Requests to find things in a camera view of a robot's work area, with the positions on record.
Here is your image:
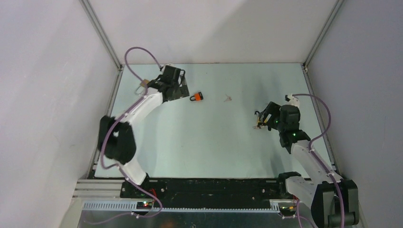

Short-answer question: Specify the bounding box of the yellow padlock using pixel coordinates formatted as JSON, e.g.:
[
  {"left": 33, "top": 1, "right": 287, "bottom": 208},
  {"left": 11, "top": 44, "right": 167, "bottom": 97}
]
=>
[{"left": 254, "top": 111, "right": 261, "bottom": 125}]

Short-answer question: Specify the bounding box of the orange black padlock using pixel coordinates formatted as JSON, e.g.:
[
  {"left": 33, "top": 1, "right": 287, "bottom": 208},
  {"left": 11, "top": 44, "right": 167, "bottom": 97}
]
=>
[{"left": 190, "top": 92, "right": 204, "bottom": 102}]

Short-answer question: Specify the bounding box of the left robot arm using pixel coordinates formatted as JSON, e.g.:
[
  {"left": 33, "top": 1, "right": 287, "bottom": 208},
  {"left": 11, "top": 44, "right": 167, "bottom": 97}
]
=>
[{"left": 97, "top": 65, "right": 190, "bottom": 198}]

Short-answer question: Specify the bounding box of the brass padlock long shackle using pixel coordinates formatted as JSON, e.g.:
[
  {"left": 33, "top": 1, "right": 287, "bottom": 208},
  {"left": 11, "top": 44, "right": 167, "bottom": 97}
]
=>
[{"left": 134, "top": 79, "right": 150, "bottom": 95}]

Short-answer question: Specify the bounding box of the right controller board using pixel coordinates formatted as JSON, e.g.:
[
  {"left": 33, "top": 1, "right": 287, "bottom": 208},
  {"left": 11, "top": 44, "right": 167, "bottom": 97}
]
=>
[{"left": 279, "top": 206, "right": 296, "bottom": 219}]

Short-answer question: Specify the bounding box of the controller board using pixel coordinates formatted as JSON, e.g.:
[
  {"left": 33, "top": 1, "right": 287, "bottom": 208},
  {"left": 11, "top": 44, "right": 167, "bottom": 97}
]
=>
[
  {"left": 136, "top": 201, "right": 154, "bottom": 209},
  {"left": 279, "top": 206, "right": 296, "bottom": 219}
]

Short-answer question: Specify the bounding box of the left controller board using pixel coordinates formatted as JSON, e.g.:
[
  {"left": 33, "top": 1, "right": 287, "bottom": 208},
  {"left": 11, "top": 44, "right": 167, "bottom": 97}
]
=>
[{"left": 136, "top": 201, "right": 154, "bottom": 209}]

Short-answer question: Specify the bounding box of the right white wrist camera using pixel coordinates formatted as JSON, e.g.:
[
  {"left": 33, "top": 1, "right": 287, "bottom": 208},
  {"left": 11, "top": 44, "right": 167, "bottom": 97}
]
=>
[{"left": 285, "top": 94, "right": 300, "bottom": 108}]

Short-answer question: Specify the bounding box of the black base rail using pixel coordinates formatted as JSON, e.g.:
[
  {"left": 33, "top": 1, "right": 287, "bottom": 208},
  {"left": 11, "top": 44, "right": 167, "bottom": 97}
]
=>
[{"left": 120, "top": 178, "right": 294, "bottom": 209}]

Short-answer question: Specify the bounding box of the left aluminium frame post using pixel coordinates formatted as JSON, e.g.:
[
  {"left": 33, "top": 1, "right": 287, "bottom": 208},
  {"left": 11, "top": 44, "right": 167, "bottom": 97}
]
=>
[{"left": 79, "top": 0, "right": 122, "bottom": 71}]

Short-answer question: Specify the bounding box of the aluminium frame post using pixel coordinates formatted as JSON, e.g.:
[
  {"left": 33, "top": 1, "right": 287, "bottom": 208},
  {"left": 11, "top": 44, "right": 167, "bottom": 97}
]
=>
[
  {"left": 79, "top": 0, "right": 122, "bottom": 71},
  {"left": 303, "top": 0, "right": 345, "bottom": 69}
]

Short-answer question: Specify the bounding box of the right aluminium frame post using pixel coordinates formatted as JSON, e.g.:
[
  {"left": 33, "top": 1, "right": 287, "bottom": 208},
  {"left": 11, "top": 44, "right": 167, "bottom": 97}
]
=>
[{"left": 303, "top": 0, "right": 345, "bottom": 69}]

